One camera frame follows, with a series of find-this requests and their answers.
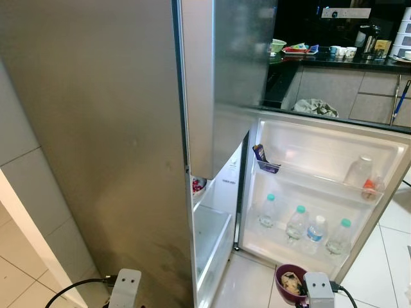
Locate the green bowl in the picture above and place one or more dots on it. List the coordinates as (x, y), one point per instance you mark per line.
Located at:
(277, 46)

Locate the clear plastic jar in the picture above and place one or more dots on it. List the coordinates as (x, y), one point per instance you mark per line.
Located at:
(358, 173)

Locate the fridge door with shelves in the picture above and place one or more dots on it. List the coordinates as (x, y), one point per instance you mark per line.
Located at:
(321, 154)

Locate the small orange capped bottle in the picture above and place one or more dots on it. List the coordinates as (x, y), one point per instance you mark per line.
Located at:
(369, 187)

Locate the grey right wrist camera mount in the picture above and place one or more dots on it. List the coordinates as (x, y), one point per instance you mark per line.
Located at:
(318, 289)

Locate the white stacked drawer unit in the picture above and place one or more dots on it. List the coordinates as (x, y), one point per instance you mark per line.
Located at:
(404, 32)

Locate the grey cabinet black countertop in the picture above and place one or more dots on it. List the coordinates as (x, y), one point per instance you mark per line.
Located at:
(347, 90)

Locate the white cup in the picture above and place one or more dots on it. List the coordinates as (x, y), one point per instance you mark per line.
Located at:
(334, 51)
(350, 52)

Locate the blue label water bottle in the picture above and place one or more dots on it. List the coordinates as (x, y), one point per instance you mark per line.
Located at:
(316, 232)

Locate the stainless steel fridge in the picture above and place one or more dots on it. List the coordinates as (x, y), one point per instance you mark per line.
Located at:
(96, 128)

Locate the black steel kettle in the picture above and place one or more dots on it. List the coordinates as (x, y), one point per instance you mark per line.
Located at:
(368, 42)

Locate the steel bowl of red fruit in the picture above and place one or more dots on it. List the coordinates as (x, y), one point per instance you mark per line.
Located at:
(198, 187)

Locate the teal capped water bottle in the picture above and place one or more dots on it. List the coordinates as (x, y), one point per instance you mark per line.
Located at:
(297, 224)
(268, 212)
(339, 239)

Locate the clear crisper drawer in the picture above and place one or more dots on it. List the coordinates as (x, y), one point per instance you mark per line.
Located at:
(212, 237)

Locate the white wall socket strip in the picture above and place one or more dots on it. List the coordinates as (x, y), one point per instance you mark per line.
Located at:
(347, 13)

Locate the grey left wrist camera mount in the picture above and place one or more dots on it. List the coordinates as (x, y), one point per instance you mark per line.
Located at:
(125, 289)

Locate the red tray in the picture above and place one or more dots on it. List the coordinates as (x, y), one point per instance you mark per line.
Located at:
(298, 49)

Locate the yellow box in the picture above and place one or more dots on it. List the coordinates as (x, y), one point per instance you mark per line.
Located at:
(383, 49)

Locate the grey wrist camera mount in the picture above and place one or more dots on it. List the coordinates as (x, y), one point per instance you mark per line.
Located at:
(318, 289)
(125, 289)

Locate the grey crumpled cloth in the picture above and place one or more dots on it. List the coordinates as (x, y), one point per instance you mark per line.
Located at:
(316, 108)

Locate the purple chocolate packet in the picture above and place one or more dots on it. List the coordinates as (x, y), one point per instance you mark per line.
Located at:
(262, 157)

